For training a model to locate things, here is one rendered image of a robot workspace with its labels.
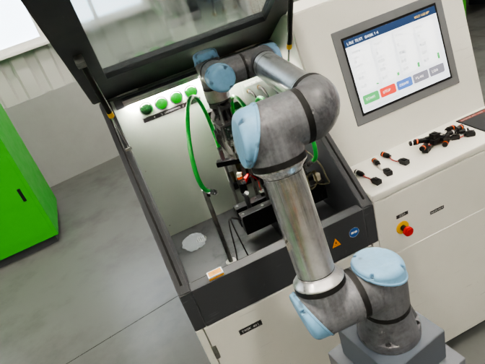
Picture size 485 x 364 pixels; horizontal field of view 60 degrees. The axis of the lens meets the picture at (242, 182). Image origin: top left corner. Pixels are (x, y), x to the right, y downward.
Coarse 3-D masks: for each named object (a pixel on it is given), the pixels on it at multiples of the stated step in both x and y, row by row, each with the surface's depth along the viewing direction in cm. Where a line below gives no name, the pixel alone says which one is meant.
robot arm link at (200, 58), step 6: (210, 48) 123; (198, 54) 121; (204, 54) 120; (210, 54) 120; (216, 54) 122; (198, 60) 121; (204, 60) 120; (198, 66) 122; (198, 72) 123; (204, 84) 125; (204, 90) 127; (210, 90) 125
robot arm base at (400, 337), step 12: (408, 312) 97; (360, 324) 103; (372, 324) 99; (384, 324) 97; (396, 324) 96; (408, 324) 97; (420, 324) 101; (360, 336) 103; (372, 336) 99; (384, 336) 98; (396, 336) 97; (408, 336) 98; (420, 336) 100; (372, 348) 101; (384, 348) 98; (396, 348) 98; (408, 348) 98
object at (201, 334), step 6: (372, 246) 150; (378, 246) 150; (198, 330) 137; (204, 330) 140; (198, 336) 138; (204, 336) 138; (204, 342) 139; (210, 342) 143; (204, 348) 140; (210, 348) 141; (210, 354) 142; (210, 360) 143; (216, 360) 144
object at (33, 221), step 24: (0, 120) 359; (0, 144) 332; (24, 144) 408; (0, 168) 337; (24, 168) 362; (0, 192) 344; (24, 192) 351; (48, 192) 418; (0, 216) 350; (24, 216) 358; (48, 216) 369; (0, 240) 357; (24, 240) 365; (48, 240) 378; (0, 264) 368
